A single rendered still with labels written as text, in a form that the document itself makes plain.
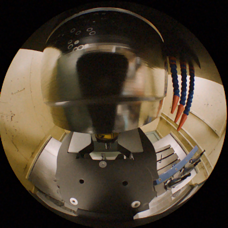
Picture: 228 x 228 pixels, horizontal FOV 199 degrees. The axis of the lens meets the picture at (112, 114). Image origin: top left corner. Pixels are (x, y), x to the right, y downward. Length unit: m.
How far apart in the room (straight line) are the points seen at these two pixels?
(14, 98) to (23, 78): 0.25
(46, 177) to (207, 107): 1.96
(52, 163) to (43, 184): 0.36
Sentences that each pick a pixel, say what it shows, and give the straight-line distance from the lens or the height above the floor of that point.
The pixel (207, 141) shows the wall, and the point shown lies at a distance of 1.05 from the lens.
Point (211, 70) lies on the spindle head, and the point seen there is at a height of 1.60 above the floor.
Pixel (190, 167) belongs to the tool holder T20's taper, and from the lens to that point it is 0.41.
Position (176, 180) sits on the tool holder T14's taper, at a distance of 0.32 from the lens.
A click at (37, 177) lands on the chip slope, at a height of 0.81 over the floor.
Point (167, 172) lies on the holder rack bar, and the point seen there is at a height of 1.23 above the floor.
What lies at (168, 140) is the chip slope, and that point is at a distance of 1.22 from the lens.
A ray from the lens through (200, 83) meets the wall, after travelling 1.05.
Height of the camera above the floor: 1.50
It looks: 26 degrees down
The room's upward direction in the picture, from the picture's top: 1 degrees counter-clockwise
